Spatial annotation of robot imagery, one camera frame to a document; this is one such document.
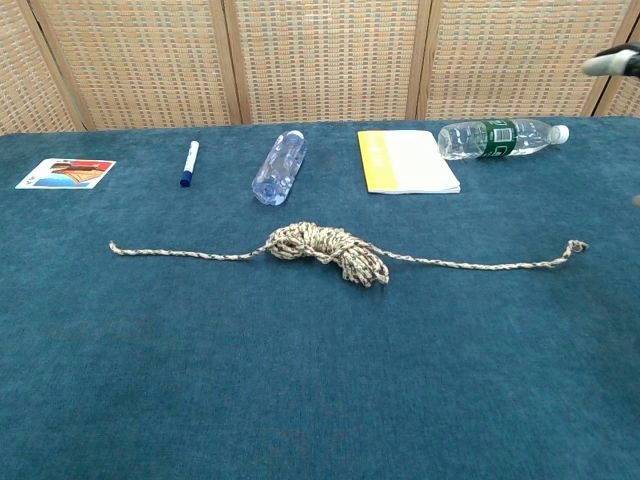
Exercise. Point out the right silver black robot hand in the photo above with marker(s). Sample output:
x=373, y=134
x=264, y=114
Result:
x=607, y=62

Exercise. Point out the woven bamboo screen panel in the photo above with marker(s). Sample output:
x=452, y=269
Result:
x=25, y=85
x=515, y=55
x=627, y=97
x=145, y=65
x=325, y=60

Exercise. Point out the clear bottle green label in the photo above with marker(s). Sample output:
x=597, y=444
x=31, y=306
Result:
x=525, y=137

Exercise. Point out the yellow white notebook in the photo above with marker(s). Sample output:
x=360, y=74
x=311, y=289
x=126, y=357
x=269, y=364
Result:
x=410, y=162

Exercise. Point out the clear bottle pale blue label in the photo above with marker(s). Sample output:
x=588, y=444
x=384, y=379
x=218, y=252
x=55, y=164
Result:
x=277, y=170

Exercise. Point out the white marker blue cap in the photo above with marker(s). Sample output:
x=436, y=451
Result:
x=190, y=162

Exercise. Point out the blue felt table cover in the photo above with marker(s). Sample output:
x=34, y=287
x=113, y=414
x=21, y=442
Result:
x=300, y=375

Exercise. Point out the illustrated picture card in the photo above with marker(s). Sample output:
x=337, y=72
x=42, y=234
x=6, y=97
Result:
x=65, y=174

